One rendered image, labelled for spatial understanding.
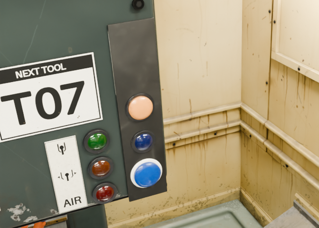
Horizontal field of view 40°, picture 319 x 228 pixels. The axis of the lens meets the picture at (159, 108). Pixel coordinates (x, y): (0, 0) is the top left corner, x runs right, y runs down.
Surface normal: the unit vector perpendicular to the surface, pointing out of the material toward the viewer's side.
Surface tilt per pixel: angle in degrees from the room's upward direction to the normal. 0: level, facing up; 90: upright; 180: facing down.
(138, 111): 92
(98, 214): 90
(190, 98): 90
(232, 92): 90
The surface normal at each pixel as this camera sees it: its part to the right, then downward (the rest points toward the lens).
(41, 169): 0.34, 0.39
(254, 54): -0.94, 0.21
